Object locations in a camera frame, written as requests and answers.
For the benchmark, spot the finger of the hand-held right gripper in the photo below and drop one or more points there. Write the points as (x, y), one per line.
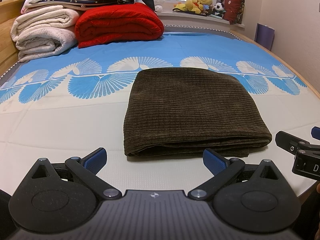
(316, 132)
(285, 140)

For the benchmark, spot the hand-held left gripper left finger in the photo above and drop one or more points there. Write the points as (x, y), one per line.
(96, 158)

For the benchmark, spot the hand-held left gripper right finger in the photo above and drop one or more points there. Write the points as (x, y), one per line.
(213, 161)

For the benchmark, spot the blue patterned bed sheet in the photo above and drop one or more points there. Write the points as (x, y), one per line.
(75, 120)

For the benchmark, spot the white speckled folded quilt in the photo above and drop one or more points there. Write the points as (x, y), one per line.
(42, 43)

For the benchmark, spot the red folded blanket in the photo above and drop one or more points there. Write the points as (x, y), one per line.
(117, 22)

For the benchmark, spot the red cushion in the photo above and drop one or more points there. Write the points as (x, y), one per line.
(233, 7)

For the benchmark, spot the white windowsill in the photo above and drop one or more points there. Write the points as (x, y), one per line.
(180, 17)

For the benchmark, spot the panda plush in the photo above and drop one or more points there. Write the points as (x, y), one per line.
(218, 8)

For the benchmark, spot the cream folded blanket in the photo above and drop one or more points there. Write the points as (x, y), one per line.
(42, 17)

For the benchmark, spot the small blue plush toy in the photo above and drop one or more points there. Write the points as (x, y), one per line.
(206, 7)

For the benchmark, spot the navy patterned folded blanket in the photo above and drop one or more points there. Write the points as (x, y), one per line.
(82, 3)

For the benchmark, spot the orange bear plush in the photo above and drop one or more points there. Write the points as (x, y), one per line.
(191, 3)

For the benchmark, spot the yellow bear plush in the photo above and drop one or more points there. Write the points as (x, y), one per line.
(204, 0)

